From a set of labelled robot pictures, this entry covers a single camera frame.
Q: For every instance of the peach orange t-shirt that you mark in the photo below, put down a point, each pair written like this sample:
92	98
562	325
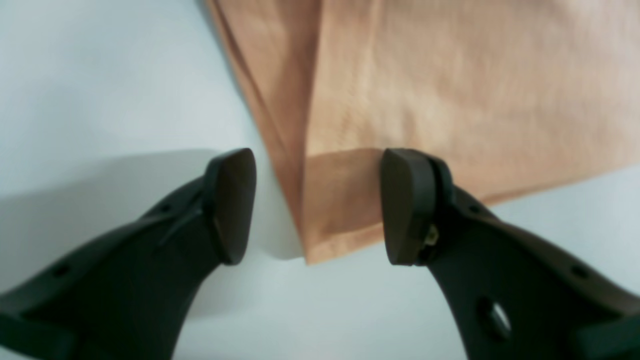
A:
516	96

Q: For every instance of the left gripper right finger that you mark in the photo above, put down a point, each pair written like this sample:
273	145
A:
513	294

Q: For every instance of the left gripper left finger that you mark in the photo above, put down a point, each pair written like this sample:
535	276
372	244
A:
125	295

